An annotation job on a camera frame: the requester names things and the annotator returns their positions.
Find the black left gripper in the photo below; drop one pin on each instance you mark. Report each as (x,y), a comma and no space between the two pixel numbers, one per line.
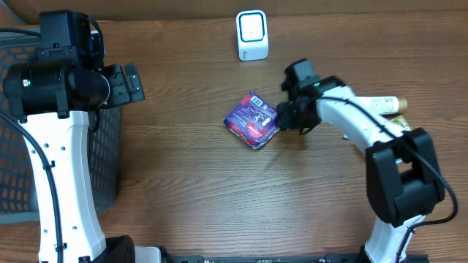
(119,86)

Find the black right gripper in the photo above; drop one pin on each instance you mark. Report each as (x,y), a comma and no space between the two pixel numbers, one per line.
(292,114)

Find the purple red liners pack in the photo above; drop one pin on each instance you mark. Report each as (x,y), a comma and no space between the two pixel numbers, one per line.
(253,121)

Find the white gold cream tube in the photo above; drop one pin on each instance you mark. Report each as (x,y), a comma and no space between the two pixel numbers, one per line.
(384,105)

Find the green yellow snack packet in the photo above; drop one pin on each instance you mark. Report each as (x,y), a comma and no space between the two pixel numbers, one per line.
(401,121)

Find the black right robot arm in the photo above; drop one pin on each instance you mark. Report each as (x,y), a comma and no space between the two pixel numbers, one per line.
(403,183)

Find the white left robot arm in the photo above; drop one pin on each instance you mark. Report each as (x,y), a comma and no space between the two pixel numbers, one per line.
(50,101)

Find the white barcode scanner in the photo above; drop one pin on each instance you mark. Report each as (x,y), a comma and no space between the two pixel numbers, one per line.
(252,35)

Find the grey plastic mesh basket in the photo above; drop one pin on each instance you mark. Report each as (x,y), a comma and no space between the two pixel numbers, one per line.
(18,195)

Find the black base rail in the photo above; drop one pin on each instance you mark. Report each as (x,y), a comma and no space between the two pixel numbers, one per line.
(329,258)

